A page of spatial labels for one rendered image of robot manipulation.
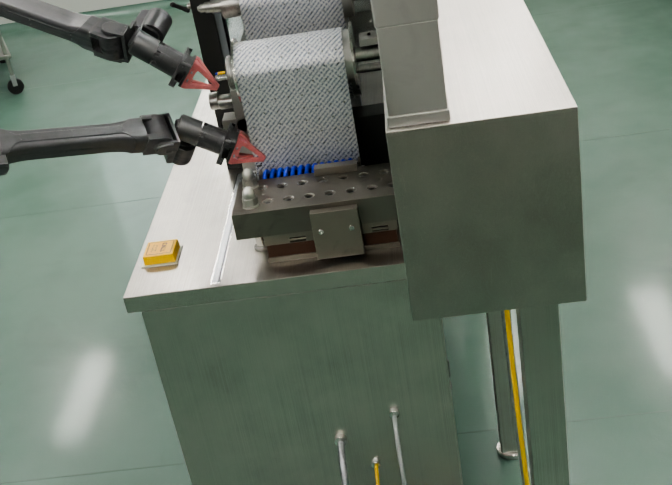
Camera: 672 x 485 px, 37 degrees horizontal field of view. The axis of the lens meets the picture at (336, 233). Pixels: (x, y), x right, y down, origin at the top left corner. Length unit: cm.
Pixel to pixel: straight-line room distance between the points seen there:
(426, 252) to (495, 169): 15
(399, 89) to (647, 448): 184
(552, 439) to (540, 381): 12
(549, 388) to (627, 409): 145
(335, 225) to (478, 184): 76
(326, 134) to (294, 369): 52
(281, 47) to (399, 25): 93
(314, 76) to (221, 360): 65
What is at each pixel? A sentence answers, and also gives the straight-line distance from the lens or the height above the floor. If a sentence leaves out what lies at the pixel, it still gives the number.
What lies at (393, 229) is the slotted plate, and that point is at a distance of 214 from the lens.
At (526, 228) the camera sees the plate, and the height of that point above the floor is 127.
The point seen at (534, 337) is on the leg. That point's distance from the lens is 161.
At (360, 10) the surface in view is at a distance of 324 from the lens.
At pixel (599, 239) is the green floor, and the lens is 393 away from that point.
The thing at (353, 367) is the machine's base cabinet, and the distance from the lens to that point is 225.
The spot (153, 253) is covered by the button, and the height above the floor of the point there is 92.
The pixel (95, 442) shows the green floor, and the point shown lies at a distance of 336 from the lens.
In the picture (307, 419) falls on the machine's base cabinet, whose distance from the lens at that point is 234.
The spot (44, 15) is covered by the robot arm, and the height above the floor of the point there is 143.
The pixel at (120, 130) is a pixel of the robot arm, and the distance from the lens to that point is 220.
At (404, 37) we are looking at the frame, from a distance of 131.
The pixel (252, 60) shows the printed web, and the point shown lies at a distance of 222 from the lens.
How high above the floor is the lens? 196
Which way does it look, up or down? 28 degrees down
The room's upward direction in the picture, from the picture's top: 10 degrees counter-clockwise
